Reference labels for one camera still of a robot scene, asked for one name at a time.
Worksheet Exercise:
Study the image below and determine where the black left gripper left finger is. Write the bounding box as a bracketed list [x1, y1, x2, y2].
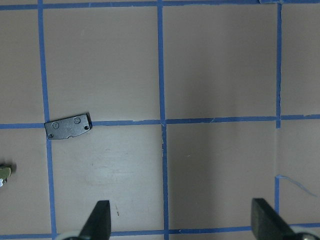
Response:
[77, 200, 111, 240]

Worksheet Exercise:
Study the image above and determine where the green curved brake shoe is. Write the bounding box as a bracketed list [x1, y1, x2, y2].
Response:
[0, 162, 17, 187]

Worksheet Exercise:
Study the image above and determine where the black brake pad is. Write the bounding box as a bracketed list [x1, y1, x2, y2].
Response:
[44, 112, 93, 140]

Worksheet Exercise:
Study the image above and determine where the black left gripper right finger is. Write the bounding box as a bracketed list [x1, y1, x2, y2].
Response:
[251, 198, 297, 240]

